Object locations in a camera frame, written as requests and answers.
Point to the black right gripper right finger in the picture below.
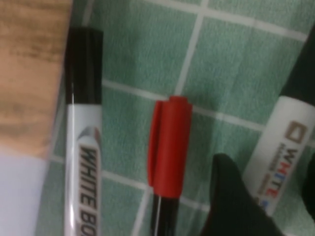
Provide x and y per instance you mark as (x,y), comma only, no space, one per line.
(310,186)

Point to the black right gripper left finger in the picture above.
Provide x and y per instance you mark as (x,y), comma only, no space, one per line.
(231,209)

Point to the whiteboard marker small colour print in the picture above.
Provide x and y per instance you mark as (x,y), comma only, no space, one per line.
(278,137)

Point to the red capped black pen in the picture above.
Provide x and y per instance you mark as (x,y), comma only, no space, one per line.
(169,147)

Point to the green checked tablecloth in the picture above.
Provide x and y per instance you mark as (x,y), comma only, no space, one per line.
(221,73)

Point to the whiteboard marker bold black print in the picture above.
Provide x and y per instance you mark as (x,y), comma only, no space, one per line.
(83,123)

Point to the brochure with car photo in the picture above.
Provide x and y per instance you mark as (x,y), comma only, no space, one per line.
(24,73)

